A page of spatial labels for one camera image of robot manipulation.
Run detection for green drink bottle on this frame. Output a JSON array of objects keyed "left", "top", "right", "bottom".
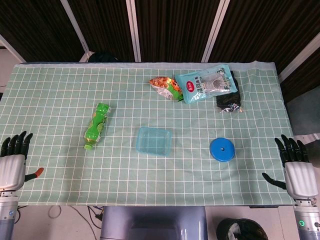
[{"left": 83, "top": 102, "right": 112, "bottom": 151}]

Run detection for light blue sock package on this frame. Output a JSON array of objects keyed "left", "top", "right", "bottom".
[{"left": 174, "top": 63, "right": 239, "bottom": 105}]

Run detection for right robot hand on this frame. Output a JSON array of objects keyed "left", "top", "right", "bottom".
[{"left": 261, "top": 134, "right": 320, "bottom": 201}]

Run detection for black object behind table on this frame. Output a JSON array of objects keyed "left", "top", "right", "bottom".
[{"left": 88, "top": 51, "right": 120, "bottom": 63}]

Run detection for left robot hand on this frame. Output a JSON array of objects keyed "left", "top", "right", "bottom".
[{"left": 0, "top": 131, "right": 45, "bottom": 192}]

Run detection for clear bag black contents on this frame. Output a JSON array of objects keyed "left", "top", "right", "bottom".
[{"left": 216, "top": 70, "right": 245, "bottom": 114}]

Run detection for blue round disc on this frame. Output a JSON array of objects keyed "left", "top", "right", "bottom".
[{"left": 209, "top": 137, "right": 236, "bottom": 163}]

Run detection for green checked tablecloth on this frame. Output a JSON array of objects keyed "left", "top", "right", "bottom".
[{"left": 0, "top": 60, "right": 311, "bottom": 207}]

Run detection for clear blue plastic container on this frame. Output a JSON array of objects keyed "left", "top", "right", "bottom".
[{"left": 136, "top": 126, "right": 174, "bottom": 158}]

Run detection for white partition post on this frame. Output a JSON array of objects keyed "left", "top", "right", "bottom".
[
  {"left": 59, "top": 0, "right": 91, "bottom": 62},
  {"left": 276, "top": 32, "right": 320, "bottom": 84},
  {"left": 0, "top": 33, "right": 26, "bottom": 63},
  {"left": 125, "top": 0, "right": 142, "bottom": 63},
  {"left": 201, "top": 0, "right": 231, "bottom": 63}
]

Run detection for black trash bin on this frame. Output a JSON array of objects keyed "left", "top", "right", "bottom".
[{"left": 216, "top": 218, "right": 270, "bottom": 240}]

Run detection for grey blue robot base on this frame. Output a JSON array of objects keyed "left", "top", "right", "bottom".
[{"left": 99, "top": 206, "right": 208, "bottom": 240}]

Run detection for black cables on floor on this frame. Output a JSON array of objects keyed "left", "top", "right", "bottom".
[{"left": 73, "top": 205, "right": 105, "bottom": 227}]

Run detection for orange green snack bag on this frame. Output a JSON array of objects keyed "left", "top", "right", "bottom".
[{"left": 149, "top": 76, "right": 185, "bottom": 103}]

